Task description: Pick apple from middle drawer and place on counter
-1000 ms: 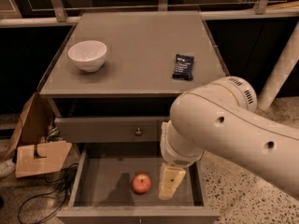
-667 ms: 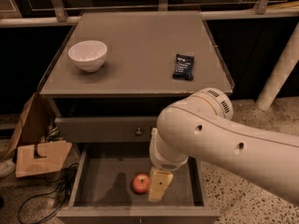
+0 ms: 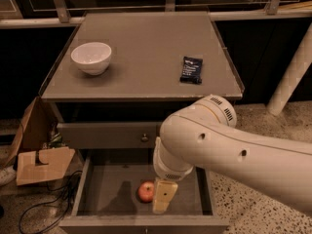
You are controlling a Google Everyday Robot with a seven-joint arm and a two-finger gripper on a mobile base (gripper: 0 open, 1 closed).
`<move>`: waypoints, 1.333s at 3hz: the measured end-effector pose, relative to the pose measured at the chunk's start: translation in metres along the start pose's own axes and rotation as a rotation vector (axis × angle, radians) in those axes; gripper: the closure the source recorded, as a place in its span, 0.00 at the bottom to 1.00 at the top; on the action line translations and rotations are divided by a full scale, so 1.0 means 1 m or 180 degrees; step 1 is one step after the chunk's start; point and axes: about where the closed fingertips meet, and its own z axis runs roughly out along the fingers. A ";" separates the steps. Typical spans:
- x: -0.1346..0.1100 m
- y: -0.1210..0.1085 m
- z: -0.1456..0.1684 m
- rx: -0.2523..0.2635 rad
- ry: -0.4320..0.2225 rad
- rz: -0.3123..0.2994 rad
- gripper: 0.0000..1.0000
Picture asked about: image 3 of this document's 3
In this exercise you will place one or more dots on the brass drawer knob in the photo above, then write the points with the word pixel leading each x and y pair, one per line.
pixel 145 138

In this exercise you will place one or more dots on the white post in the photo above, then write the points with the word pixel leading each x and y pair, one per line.
pixel 298 66

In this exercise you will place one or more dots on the grey top drawer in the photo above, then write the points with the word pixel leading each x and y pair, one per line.
pixel 111 135

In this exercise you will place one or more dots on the white shoe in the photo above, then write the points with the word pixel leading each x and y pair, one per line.
pixel 7 175

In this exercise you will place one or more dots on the white ceramic bowl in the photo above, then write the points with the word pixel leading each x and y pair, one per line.
pixel 92 58

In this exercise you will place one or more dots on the red apple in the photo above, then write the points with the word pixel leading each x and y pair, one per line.
pixel 145 192

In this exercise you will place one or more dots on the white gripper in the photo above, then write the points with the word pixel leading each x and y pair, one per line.
pixel 171 173

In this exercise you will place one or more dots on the grey drawer cabinet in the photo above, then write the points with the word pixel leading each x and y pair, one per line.
pixel 141 83

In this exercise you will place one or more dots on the dark blue snack packet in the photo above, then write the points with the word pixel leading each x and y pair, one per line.
pixel 191 71

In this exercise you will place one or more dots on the open grey middle drawer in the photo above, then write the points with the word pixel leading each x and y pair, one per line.
pixel 107 202

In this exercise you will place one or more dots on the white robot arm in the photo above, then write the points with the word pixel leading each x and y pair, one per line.
pixel 203 135

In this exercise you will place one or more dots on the brown cardboard box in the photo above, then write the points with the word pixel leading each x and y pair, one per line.
pixel 36 164

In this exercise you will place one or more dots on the metal railing frame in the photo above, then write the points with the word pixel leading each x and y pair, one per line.
pixel 55 13

